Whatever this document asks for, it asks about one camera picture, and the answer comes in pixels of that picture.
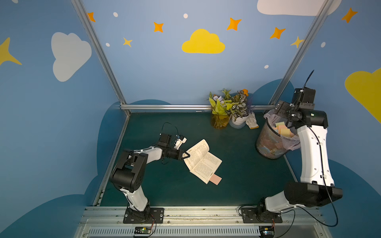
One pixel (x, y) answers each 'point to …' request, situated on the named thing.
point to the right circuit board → (267, 231)
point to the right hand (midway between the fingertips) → (289, 109)
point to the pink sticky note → (215, 179)
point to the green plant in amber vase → (221, 106)
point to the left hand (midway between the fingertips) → (189, 154)
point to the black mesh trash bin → (269, 144)
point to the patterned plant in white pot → (240, 111)
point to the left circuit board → (142, 231)
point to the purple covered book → (202, 163)
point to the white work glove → (251, 121)
